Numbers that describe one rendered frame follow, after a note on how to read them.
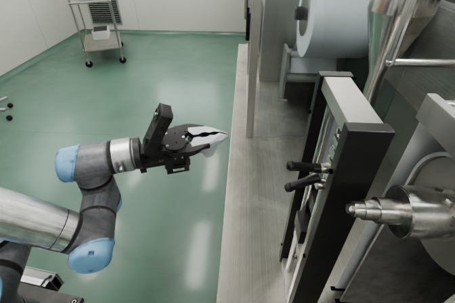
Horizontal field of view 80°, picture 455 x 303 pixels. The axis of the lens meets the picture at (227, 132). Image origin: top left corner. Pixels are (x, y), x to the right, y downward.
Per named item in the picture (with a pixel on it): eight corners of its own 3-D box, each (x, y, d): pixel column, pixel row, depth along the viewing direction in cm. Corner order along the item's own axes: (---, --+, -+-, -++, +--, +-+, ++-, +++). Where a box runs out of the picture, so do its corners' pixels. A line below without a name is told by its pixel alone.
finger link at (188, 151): (206, 138, 63) (169, 145, 61) (206, 133, 62) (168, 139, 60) (211, 153, 60) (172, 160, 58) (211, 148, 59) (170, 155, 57)
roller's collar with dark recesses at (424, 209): (378, 206, 38) (395, 174, 34) (422, 208, 38) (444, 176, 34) (398, 249, 33) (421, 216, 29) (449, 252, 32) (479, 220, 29)
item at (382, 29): (315, 167, 102) (359, 3, 68) (353, 168, 101) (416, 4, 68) (323, 195, 91) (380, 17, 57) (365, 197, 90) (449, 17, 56)
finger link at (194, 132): (223, 139, 69) (187, 145, 67) (224, 122, 65) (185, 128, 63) (226, 148, 67) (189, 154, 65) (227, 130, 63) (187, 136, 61)
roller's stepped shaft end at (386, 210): (340, 206, 36) (347, 190, 34) (386, 208, 36) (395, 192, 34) (347, 227, 33) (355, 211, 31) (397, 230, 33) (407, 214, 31)
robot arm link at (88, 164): (70, 168, 63) (57, 139, 58) (120, 160, 65) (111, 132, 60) (63, 193, 57) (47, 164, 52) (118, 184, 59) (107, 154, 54)
